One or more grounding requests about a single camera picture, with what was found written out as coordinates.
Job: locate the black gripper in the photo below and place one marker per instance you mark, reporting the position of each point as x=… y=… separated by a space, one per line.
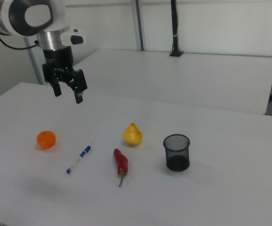
x=60 y=63

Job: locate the blue white marker pen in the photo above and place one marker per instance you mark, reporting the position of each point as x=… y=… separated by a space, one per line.
x=78 y=159

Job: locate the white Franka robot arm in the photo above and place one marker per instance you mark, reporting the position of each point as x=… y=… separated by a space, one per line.
x=20 y=16

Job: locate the black mesh pen cup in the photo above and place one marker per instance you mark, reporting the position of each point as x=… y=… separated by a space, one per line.
x=177 y=155

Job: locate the orange toy tangerine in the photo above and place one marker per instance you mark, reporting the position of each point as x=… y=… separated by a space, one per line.
x=46 y=139

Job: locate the yellow toy pear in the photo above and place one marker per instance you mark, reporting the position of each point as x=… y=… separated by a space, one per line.
x=132 y=135

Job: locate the red toy chili pepper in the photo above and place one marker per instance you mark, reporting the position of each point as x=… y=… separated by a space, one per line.
x=121 y=163

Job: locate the white side table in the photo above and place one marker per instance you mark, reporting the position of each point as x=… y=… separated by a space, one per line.
x=185 y=80

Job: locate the black pole with base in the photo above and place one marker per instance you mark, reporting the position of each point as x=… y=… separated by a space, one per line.
x=175 y=28

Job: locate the white partition frame post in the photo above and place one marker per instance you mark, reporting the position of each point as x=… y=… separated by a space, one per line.
x=138 y=23

